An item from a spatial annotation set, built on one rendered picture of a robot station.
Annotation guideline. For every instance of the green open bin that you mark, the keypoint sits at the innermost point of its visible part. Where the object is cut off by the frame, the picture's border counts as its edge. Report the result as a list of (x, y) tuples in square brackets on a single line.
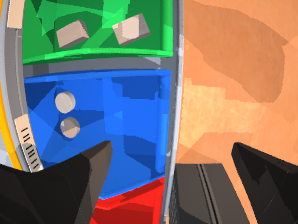
[(42, 18)]

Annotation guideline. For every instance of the yellow long thin bar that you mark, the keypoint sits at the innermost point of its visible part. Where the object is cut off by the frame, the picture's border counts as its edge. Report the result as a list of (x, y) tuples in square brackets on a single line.
[(5, 129)]

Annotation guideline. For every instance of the blue bin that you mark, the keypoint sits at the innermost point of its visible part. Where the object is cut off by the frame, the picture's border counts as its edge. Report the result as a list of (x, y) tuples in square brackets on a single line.
[(131, 112)]

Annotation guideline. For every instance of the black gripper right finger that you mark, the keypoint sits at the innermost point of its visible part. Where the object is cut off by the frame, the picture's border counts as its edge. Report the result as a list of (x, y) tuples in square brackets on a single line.
[(270, 183)]

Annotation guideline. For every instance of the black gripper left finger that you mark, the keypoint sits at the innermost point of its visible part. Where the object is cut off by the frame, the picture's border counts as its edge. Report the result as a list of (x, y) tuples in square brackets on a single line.
[(65, 193)]

